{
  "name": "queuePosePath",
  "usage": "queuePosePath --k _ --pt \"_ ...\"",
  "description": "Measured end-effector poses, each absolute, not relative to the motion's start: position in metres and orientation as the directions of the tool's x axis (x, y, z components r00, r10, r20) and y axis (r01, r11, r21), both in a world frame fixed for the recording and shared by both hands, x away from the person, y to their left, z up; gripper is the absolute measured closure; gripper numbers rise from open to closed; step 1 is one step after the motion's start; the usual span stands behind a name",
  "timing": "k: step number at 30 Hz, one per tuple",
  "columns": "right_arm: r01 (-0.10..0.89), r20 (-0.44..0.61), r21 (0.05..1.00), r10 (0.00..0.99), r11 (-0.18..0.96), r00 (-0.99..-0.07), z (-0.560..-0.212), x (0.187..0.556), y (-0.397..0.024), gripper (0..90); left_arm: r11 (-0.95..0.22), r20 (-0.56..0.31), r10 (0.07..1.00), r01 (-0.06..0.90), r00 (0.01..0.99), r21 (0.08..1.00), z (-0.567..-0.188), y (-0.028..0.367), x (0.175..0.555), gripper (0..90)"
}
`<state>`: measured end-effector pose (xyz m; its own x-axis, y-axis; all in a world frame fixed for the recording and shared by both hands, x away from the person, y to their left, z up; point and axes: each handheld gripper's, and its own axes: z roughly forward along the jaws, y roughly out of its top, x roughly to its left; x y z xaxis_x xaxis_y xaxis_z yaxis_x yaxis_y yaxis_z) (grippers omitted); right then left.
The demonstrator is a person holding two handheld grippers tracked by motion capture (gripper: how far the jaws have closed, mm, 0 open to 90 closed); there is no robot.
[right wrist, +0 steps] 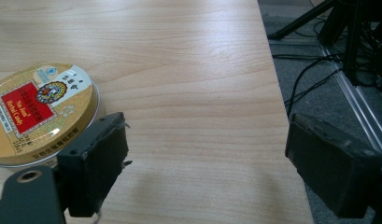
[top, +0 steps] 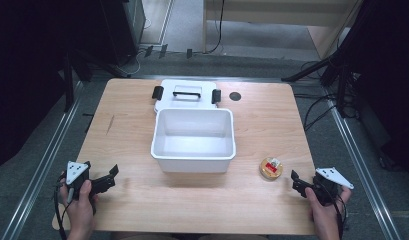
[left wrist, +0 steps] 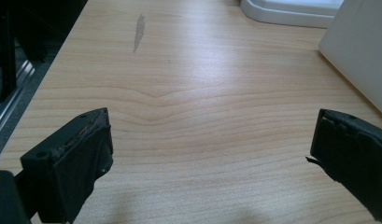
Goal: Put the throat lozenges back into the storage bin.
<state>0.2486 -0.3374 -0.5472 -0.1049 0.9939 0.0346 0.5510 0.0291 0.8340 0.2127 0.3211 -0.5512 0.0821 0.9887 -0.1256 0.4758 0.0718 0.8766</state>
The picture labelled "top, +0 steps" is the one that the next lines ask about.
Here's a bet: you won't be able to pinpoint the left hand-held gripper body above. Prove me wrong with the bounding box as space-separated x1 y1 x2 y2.
63 160 97 202

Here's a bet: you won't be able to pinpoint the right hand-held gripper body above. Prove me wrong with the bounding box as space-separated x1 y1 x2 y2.
310 167 355 206

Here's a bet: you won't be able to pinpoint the person's right hand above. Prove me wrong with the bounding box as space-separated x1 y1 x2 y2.
304 185 353 234

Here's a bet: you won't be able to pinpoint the person's left hand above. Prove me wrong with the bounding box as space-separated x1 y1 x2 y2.
59 171 100 231

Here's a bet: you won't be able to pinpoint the round yellow tin red label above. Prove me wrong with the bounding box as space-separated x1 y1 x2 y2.
258 156 284 181

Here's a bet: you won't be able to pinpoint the black metal stand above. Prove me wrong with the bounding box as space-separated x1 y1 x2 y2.
60 49 94 113

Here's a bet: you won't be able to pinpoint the white plastic storage box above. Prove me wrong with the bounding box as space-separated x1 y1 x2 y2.
150 107 237 174

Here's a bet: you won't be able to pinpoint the black curtain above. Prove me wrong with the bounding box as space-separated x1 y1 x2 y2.
0 0 105 173
336 0 409 178

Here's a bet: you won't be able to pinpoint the black tripod stand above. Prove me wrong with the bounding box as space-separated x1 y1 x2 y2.
280 0 371 113

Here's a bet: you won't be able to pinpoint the black cabinet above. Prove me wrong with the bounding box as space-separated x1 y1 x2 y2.
97 0 147 68

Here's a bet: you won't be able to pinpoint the aluminium floor rail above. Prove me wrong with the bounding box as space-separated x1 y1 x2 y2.
0 81 85 240
323 87 403 240

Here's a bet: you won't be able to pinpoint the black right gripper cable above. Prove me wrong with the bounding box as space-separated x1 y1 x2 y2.
325 188 348 240

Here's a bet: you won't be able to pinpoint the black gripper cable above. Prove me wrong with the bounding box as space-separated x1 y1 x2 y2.
53 175 68 240
325 188 348 240

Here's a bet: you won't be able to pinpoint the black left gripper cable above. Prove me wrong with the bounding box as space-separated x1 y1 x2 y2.
53 175 68 240

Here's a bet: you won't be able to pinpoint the black floor cables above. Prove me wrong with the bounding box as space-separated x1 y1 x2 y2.
293 92 344 132

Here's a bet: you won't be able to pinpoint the white floor cable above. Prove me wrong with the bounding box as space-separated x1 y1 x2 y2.
123 49 144 76

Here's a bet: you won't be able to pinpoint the white lid with black handle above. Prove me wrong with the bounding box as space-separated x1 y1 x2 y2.
151 78 223 115

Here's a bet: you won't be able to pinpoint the beige wooden furniture frame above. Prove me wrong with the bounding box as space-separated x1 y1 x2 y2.
202 0 364 62

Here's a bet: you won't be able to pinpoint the black hanging cable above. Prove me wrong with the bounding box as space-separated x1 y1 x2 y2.
206 0 227 55

